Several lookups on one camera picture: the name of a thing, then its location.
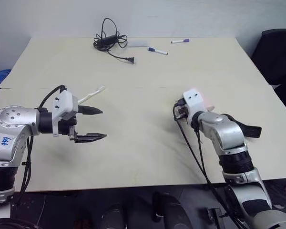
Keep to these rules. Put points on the white toothbrush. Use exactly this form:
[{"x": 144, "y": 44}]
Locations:
[{"x": 90, "y": 95}]

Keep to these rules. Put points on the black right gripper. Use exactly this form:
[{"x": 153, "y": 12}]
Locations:
[{"x": 182, "y": 111}]

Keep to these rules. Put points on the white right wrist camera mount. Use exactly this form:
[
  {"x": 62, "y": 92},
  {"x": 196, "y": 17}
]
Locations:
[{"x": 193, "y": 99}]

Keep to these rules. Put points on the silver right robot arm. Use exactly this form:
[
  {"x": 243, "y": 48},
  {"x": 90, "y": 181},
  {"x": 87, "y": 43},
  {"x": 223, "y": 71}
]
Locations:
[{"x": 231, "y": 140}]

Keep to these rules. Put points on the translucent white eraser block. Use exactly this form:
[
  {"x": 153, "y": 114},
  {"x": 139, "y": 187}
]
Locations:
[{"x": 137, "y": 43}]

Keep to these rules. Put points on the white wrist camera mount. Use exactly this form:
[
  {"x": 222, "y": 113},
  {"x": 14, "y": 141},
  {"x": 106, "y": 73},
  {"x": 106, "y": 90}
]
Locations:
[
  {"x": 193, "y": 99},
  {"x": 63, "y": 101}
]

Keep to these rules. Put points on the black office chair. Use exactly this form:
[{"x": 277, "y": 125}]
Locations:
[{"x": 276, "y": 62}]

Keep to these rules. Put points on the white marker blue cap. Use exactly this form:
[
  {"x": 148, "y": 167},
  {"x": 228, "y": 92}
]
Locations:
[{"x": 157, "y": 51}]

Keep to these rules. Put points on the white marker purple cap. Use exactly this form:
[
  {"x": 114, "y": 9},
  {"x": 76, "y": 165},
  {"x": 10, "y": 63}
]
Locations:
[{"x": 180, "y": 41}]

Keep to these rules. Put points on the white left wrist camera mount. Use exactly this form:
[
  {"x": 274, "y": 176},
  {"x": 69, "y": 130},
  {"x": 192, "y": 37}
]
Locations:
[{"x": 63, "y": 101}]

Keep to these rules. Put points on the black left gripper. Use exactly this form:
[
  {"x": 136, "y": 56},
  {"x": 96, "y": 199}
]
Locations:
[{"x": 66, "y": 124}]

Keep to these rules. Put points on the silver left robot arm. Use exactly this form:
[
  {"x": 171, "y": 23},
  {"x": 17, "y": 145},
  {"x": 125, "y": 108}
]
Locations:
[{"x": 13, "y": 130}]

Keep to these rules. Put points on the small black bracket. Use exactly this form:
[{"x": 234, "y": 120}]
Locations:
[{"x": 215, "y": 218}]

